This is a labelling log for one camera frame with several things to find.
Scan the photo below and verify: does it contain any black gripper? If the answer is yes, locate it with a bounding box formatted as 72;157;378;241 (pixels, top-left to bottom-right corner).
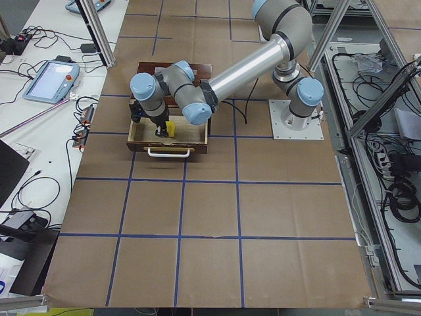
129;99;169;136

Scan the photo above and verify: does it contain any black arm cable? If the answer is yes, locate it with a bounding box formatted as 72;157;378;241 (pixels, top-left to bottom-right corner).
226;78;260;125

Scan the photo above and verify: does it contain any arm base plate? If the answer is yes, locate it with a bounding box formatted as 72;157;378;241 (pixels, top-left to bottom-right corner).
256;18;273;42
268;99;324;141

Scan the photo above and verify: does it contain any brown paper table cover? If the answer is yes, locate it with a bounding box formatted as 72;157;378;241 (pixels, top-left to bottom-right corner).
43;1;371;308

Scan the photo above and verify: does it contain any dark wooden drawer cabinet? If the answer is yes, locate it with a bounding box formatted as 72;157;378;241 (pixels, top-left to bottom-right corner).
137;62;212;109

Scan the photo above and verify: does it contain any yellow block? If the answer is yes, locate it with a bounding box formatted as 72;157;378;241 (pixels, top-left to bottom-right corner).
166;121;176;138

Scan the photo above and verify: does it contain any black laptop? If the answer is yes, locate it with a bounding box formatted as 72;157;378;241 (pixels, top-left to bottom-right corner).
0;141;30;206

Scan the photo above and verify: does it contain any light wooden drawer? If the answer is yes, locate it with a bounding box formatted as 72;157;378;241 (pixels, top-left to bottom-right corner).
126;111;211;155

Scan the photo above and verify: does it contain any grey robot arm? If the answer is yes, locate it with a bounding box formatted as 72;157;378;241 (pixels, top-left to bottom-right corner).
130;1;324;137

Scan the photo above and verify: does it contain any blue teach pendant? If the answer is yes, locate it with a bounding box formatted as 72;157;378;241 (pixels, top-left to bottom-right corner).
23;60;80;104
64;0;114;15

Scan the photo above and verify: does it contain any small black power brick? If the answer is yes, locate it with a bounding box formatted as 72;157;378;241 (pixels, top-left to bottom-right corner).
80;43;97;53

